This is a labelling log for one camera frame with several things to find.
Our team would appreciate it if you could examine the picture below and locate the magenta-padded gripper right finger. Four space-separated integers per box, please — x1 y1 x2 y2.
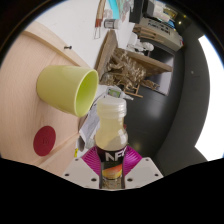
123 145 165 190

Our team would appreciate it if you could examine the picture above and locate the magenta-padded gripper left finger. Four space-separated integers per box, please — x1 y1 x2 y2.
62 146 102 190

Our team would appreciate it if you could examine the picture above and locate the juice bottle with white cap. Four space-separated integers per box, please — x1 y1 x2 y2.
94 97 130 191

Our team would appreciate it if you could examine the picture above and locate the flat round red coaster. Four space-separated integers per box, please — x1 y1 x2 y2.
32 125 57 158

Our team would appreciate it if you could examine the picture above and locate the lime green cup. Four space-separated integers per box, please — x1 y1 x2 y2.
36 64 100 118

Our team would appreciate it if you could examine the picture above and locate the wooden plank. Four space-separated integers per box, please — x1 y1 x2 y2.
94 29 119 80

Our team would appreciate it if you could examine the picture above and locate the cluttered shelf unit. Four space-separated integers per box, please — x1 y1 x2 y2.
129 0 185 53

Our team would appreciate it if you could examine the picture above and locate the small white jar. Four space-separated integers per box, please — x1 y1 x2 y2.
103 18 122 30

